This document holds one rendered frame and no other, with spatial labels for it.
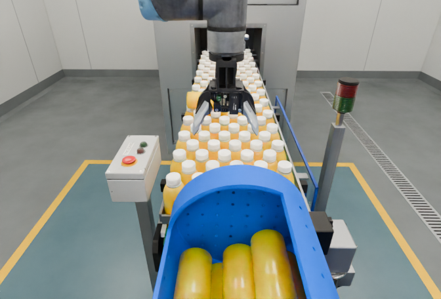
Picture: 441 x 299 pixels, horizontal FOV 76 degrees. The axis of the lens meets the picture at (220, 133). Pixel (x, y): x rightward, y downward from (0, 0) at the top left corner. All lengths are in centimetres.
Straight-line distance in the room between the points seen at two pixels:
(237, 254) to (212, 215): 10
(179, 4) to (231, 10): 9
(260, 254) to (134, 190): 40
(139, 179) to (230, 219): 28
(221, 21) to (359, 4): 463
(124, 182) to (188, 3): 48
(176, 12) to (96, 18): 462
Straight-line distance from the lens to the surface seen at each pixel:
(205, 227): 64
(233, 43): 55
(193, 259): 59
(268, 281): 51
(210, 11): 54
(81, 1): 520
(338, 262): 100
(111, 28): 509
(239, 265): 56
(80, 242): 221
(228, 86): 57
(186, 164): 80
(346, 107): 99
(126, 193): 82
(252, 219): 63
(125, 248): 207
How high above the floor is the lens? 154
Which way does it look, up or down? 29 degrees down
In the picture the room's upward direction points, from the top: straight up
